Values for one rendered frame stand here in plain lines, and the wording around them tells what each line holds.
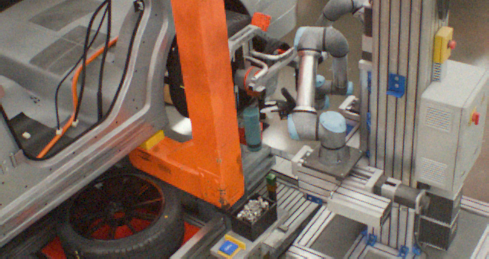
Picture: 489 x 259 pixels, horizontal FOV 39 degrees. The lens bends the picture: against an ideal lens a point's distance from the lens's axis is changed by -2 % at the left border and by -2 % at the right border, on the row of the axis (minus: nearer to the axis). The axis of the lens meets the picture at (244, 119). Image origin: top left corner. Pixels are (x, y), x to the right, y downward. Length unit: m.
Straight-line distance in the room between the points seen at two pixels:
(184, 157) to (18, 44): 1.33
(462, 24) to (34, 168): 4.06
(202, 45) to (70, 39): 1.37
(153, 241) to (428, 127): 1.43
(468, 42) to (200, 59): 3.32
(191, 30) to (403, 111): 1.00
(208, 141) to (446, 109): 1.09
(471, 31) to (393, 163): 2.90
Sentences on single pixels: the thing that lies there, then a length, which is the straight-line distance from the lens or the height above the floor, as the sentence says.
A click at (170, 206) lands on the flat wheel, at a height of 0.50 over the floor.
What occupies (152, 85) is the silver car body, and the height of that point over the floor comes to 1.03.
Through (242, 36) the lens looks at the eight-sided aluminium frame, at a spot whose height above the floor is 1.12.
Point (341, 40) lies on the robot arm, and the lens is 3.31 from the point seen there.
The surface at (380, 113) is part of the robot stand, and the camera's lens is 3.23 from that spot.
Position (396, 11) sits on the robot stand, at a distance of 2.93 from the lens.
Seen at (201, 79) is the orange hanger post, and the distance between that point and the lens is 3.10.
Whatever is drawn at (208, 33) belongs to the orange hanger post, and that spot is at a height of 1.51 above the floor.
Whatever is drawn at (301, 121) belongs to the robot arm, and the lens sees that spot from 3.21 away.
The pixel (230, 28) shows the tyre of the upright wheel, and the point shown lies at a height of 1.15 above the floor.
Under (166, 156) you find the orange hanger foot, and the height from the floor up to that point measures 0.69.
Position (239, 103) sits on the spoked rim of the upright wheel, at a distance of 4.10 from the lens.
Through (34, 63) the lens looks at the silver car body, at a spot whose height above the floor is 1.00.
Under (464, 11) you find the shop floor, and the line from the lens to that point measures 6.43.
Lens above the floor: 2.92
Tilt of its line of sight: 36 degrees down
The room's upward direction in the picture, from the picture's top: 6 degrees counter-clockwise
